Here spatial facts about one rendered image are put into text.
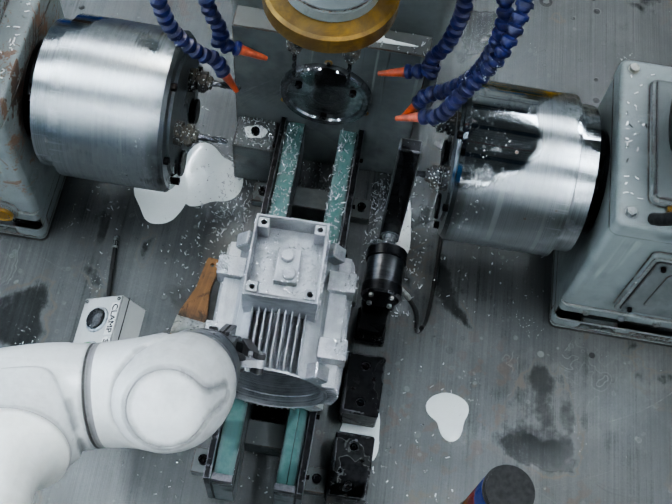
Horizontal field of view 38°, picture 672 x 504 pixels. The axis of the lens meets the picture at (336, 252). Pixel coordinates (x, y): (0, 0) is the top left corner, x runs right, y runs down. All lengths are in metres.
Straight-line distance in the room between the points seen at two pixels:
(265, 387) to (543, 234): 0.46
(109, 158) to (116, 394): 0.63
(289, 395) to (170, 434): 0.57
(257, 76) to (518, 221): 0.48
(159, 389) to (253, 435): 0.66
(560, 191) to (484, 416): 0.41
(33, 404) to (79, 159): 0.63
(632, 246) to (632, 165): 0.11
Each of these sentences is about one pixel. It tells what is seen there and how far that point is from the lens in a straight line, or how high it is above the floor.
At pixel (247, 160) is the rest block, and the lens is 1.68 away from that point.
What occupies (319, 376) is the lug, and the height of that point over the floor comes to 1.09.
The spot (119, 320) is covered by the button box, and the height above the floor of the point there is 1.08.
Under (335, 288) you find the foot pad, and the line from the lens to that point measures 1.34.
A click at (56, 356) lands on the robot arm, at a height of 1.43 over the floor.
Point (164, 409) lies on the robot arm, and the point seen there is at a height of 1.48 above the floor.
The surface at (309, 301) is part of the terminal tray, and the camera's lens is 1.25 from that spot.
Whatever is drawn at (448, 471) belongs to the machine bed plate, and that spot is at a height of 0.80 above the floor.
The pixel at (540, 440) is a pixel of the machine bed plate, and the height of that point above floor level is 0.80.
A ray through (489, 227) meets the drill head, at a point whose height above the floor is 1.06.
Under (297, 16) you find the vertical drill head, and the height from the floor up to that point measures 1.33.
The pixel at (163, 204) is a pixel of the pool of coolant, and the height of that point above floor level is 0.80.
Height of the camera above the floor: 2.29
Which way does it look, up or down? 63 degrees down
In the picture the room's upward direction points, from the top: 8 degrees clockwise
